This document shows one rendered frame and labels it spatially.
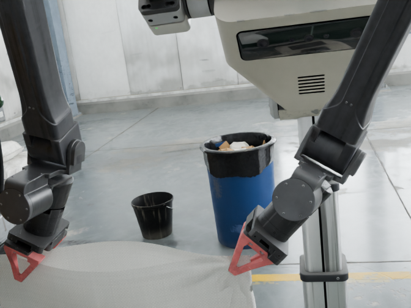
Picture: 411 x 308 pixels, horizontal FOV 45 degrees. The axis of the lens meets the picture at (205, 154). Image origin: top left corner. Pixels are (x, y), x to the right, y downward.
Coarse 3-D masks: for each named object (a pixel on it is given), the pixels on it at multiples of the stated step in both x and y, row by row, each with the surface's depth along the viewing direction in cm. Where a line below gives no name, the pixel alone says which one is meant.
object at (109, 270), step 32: (0, 256) 89; (64, 256) 90; (96, 256) 91; (128, 256) 90; (160, 256) 86; (192, 256) 82; (224, 256) 79; (0, 288) 92; (32, 288) 88; (64, 288) 82; (96, 288) 80; (128, 288) 79; (160, 288) 79; (192, 288) 80; (224, 288) 80
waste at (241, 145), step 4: (224, 144) 325; (228, 144) 325; (232, 144) 324; (236, 144) 324; (240, 144) 323; (244, 144) 322; (220, 148) 325; (224, 148) 312; (228, 148) 302; (232, 148) 309; (236, 148) 322; (240, 148) 309; (244, 148) 306
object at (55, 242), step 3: (63, 231) 88; (66, 231) 91; (60, 234) 87; (63, 234) 88; (66, 234) 90; (57, 237) 86; (60, 237) 87; (63, 237) 89; (54, 240) 85; (57, 240) 86; (60, 240) 88; (51, 243) 84; (54, 243) 85; (57, 243) 90; (48, 246) 84; (51, 246) 84; (54, 246) 90; (45, 249) 84; (48, 249) 84
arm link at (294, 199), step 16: (304, 144) 72; (304, 160) 70; (352, 160) 70; (304, 176) 64; (320, 176) 66; (336, 176) 70; (352, 176) 70; (288, 192) 65; (304, 192) 64; (320, 192) 68; (288, 208) 65; (304, 208) 64
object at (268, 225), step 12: (264, 216) 74; (276, 216) 73; (252, 228) 72; (264, 228) 74; (276, 228) 73; (288, 228) 73; (264, 240) 72; (276, 240) 73; (288, 240) 77; (276, 252) 72; (288, 252) 73
